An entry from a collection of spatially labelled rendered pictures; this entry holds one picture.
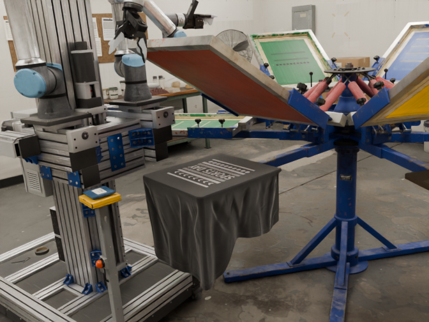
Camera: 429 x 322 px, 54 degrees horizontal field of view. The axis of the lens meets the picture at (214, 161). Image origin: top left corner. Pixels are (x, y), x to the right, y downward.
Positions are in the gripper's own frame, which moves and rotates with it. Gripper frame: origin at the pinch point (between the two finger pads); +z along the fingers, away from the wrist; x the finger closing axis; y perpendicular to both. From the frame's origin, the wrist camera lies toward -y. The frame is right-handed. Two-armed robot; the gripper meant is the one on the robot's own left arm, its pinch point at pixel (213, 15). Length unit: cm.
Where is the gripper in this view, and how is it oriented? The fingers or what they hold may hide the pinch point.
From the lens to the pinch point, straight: 264.2
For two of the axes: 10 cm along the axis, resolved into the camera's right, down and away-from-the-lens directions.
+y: 0.0, 9.2, 3.9
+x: 4.8, 3.5, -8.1
